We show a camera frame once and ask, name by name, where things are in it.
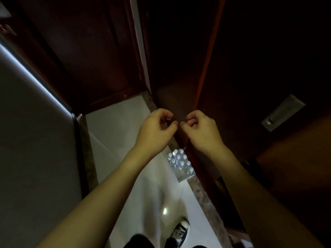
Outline person's right hand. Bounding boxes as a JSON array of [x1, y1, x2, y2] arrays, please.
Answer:
[[180, 110, 228, 156]]

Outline black and white sneaker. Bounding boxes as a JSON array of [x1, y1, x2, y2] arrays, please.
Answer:
[[165, 218, 191, 248]]

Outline person's right forearm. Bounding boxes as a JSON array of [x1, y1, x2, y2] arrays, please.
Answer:
[[210, 146, 325, 248]]

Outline dark wooden cabinet panel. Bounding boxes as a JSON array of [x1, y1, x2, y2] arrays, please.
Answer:
[[0, 0, 145, 115]]

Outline person's black trouser leg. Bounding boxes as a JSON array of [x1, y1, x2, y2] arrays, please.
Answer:
[[123, 233, 156, 248]]

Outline person's left forearm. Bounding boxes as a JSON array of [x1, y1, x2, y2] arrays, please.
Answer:
[[36, 148, 152, 248]]

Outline silver recessed door handle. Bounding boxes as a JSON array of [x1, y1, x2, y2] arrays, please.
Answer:
[[261, 94, 306, 132]]

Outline person's left hand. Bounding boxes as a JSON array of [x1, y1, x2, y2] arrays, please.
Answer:
[[134, 108, 179, 159]]

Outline pack of clear water bottles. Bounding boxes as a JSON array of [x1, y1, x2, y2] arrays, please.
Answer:
[[167, 149, 196, 183]]

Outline dark wooden door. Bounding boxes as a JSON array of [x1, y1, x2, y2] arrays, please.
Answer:
[[185, 0, 331, 248]]

